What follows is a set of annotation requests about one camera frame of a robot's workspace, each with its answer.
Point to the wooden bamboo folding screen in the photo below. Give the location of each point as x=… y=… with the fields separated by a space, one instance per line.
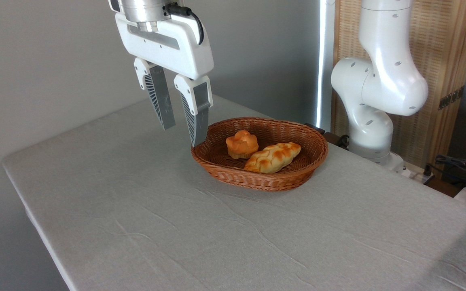
x=443 y=44

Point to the black mounting clamp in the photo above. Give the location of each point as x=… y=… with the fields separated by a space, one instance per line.
x=334 y=139

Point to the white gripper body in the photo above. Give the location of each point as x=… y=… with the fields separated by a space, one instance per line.
x=168 y=48

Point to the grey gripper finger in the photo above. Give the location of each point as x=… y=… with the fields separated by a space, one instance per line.
x=198 y=117
x=160 y=97

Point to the flower-shaped bread roll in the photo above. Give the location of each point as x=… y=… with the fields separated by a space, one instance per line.
x=241 y=144

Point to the white vertical light strip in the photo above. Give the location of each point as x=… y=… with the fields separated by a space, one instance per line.
x=325 y=60

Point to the black metal screen hinge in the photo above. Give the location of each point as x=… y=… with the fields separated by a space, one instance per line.
x=451 y=98

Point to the long braided bread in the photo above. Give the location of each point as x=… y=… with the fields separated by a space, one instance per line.
x=273 y=157

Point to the brown wicker basket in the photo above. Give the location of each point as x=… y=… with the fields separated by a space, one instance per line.
x=297 y=171

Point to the grey tablecloth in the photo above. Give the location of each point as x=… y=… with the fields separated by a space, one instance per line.
x=176 y=226

